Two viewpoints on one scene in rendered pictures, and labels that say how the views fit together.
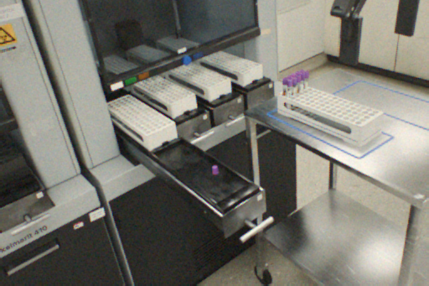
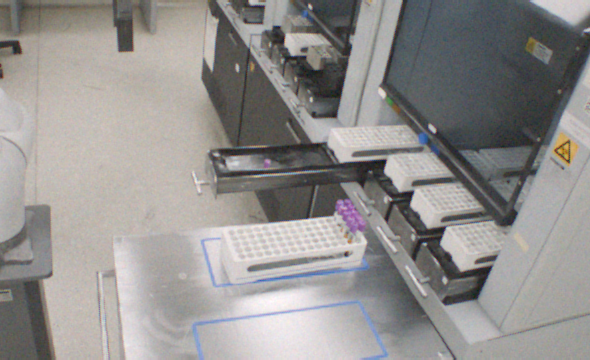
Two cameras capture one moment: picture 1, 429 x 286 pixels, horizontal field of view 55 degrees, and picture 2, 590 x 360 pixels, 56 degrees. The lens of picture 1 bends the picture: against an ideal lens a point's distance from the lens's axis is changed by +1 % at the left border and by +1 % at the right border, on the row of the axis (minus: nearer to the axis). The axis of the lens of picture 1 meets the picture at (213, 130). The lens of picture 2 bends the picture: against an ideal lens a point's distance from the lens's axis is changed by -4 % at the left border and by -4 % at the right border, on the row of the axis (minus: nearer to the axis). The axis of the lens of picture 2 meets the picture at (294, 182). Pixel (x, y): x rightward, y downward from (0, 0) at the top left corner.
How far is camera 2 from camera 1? 1.72 m
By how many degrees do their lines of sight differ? 79
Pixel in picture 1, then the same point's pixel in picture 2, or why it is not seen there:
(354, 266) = not seen: outside the picture
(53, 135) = (353, 85)
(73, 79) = (377, 59)
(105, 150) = not seen: hidden behind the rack
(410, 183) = (139, 245)
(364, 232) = not seen: outside the picture
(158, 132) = (334, 137)
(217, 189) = (241, 160)
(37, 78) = (366, 37)
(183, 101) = (394, 167)
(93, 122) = (368, 106)
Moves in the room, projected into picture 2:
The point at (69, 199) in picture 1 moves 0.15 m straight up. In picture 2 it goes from (316, 124) to (324, 84)
